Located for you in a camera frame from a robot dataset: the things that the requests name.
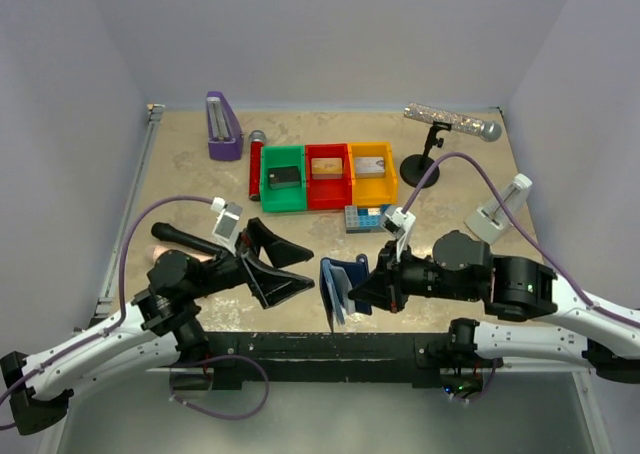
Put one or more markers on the pink microphone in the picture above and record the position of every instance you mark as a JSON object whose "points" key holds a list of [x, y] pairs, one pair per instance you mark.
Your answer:
{"points": [[154, 252]]}

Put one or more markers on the black microphone stand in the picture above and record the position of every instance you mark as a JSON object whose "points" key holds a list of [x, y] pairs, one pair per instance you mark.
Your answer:
{"points": [[415, 166]]}

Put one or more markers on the purple metronome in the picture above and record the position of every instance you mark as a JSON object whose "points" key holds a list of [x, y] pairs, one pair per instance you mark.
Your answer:
{"points": [[225, 137]]}

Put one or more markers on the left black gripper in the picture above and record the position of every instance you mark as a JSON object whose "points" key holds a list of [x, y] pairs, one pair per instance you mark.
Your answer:
{"points": [[269, 285]]}

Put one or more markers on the yellow plastic bin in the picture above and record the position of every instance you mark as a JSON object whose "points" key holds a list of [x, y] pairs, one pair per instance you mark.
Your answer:
{"points": [[374, 178]]}

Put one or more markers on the red microphone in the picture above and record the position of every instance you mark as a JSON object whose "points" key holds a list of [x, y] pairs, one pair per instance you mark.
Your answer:
{"points": [[257, 140]]}

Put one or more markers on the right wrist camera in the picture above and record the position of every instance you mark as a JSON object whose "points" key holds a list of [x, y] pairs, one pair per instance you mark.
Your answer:
{"points": [[399, 224]]}

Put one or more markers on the green plastic bin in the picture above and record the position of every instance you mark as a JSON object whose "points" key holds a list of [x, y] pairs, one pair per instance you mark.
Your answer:
{"points": [[283, 200]]}

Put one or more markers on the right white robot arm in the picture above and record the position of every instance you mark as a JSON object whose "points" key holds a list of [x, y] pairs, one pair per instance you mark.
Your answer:
{"points": [[539, 315]]}

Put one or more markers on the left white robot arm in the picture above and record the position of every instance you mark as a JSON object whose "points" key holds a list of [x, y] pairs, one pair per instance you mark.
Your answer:
{"points": [[159, 325]]}

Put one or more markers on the glitter silver microphone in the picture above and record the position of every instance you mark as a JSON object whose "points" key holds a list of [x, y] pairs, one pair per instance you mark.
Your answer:
{"points": [[485, 130]]}

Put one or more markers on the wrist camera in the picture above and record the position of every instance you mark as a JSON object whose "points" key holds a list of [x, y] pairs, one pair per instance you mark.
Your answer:
{"points": [[399, 224], [227, 226]]}

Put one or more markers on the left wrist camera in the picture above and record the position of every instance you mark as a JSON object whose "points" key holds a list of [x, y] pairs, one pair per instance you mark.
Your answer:
{"points": [[227, 226]]}

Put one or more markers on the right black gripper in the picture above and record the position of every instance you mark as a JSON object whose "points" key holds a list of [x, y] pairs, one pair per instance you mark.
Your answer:
{"points": [[382, 287]]}

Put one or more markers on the black credit card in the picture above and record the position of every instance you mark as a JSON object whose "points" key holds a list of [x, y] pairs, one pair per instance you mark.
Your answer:
{"points": [[284, 177]]}

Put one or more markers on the blue grey lego block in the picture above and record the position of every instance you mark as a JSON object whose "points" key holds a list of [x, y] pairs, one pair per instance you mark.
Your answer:
{"points": [[364, 219]]}

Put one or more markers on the red plastic bin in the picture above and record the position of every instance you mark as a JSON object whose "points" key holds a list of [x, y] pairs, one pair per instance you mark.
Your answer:
{"points": [[328, 194]]}

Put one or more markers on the silver credit card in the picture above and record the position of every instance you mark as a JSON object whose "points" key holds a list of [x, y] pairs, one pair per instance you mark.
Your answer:
{"points": [[369, 167]]}

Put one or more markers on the navy blue card holder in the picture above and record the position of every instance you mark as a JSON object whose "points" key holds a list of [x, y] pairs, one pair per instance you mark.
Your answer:
{"points": [[336, 279]]}

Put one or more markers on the black microphone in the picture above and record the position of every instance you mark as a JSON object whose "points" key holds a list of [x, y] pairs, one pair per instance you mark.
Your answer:
{"points": [[167, 233]]}

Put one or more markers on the gold credit card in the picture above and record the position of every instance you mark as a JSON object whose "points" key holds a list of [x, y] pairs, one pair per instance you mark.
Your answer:
{"points": [[329, 168]]}

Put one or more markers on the white metronome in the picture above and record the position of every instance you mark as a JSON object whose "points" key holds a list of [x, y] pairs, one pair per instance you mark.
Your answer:
{"points": [[489, 221]]}

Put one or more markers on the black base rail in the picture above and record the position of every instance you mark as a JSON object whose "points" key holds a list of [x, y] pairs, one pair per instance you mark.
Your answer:
{"points": [[405, 358]]}

